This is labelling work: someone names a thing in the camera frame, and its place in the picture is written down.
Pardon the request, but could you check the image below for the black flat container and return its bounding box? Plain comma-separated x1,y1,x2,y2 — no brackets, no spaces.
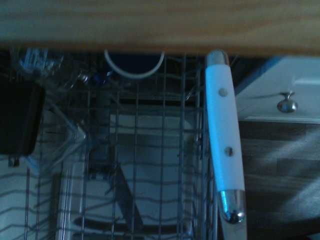
0,79,47,157

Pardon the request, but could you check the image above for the clear drinking glass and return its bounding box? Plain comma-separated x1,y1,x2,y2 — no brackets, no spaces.
11,47,90,177

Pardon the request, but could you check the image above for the white-handled metal spoon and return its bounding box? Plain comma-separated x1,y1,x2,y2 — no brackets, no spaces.
204,49,248,240

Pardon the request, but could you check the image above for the blue white-rimmed bowl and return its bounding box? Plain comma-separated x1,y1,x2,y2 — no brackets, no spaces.
103,49,166,80

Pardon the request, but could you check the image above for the round metal cabinet knob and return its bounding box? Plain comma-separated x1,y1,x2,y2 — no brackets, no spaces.
276,90,300,114

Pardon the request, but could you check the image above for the wire dishwasher rack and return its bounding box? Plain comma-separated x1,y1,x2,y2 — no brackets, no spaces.
0,49,221,240

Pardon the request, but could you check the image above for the white cabinet under counter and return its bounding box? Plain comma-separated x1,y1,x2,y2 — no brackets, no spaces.
234,55,320,124

